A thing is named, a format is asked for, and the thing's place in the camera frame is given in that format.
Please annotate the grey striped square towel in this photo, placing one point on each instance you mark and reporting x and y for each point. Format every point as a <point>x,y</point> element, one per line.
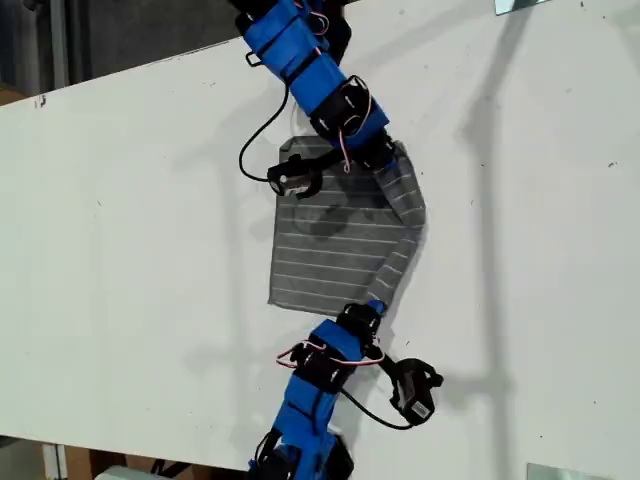
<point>330,250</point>

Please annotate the white table leg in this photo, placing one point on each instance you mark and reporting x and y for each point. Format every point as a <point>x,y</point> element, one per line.
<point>54,462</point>

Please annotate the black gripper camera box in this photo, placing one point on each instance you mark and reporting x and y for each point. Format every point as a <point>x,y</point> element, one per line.
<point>415,390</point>
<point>295,177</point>

